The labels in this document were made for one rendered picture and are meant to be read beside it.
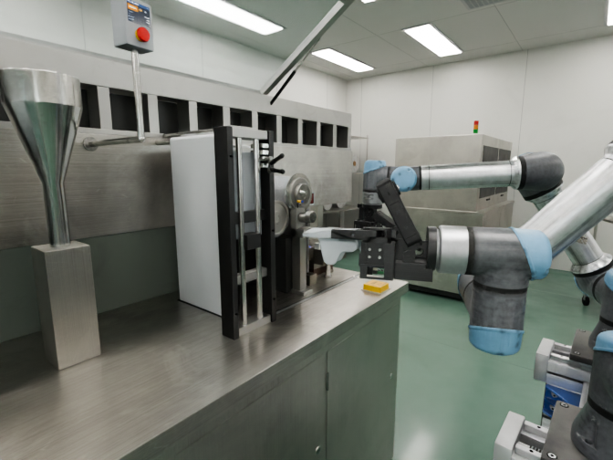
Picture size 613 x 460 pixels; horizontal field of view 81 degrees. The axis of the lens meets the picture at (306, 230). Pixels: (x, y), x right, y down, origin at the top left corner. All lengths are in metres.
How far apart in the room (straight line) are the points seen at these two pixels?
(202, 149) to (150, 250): 0.42
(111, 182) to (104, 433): 0.73
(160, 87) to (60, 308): 0.76
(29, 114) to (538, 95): 5.32
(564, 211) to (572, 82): 4.89
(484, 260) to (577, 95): 5.04
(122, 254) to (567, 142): 5.09
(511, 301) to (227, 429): 0.62
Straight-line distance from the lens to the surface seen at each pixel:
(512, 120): 5.61
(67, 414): 0.86
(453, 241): 0.58
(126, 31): 0.98
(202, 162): 1.11
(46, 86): 0.92
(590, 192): 0.75
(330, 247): 0.59
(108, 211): 1.26
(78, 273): 0.96
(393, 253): 0.57
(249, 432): 0.95
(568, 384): 1.42
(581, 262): 1.42
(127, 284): 1.32
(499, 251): 0.59
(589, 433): 0.93
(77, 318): 0.99
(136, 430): 0.77
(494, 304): 0.61
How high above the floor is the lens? 1.34
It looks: 10 degrees down
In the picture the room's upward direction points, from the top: straight up
